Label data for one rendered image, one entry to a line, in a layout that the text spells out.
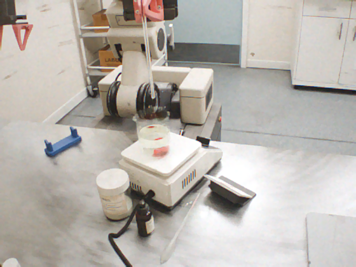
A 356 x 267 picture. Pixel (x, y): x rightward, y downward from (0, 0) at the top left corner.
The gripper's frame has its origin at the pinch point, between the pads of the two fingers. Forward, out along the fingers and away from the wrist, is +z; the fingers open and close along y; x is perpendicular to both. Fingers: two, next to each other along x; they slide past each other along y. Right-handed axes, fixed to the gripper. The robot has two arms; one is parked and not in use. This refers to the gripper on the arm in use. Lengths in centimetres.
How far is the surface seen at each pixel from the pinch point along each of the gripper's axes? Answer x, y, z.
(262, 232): 35.7, 18.5, 14.5
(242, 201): 35.2, 15.8, 6.8
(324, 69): 91, 120, -211
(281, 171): 35.9, 25.8, -2.8
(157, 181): 28.7, 0.2, 7.8
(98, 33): 50, -78, -217
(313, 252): 34.9, 26.0, 19.9
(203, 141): 29.7, 8.8, -6.6
